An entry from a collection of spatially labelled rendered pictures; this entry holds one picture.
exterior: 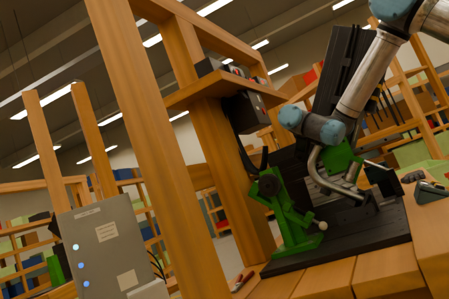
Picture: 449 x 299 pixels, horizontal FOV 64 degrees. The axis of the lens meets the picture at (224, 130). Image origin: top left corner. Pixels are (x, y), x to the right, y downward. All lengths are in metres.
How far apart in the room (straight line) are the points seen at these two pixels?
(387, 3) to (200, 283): 0.83
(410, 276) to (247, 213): 0.62
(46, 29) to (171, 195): 5.70
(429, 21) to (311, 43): 9.86
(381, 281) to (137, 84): 0.74
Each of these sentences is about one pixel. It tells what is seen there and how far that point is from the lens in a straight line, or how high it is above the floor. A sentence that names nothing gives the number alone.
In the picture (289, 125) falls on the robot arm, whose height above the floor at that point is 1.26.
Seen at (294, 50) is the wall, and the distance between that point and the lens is 10.84.
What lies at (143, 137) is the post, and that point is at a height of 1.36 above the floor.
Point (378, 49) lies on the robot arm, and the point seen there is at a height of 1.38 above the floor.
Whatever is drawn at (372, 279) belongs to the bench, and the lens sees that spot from 0.84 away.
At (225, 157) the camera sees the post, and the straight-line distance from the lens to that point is 1.29.
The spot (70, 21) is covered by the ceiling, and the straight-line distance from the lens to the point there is 6.20.
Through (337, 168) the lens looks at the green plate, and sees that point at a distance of 1.41.
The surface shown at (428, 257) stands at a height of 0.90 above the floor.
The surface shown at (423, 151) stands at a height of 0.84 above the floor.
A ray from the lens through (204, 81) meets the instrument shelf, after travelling 1.23.
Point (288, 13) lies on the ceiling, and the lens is 8.95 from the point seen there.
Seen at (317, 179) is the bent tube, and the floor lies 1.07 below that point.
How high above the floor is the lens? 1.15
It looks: 9 degrees up
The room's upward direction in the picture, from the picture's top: 21 degrees counter-clockwise
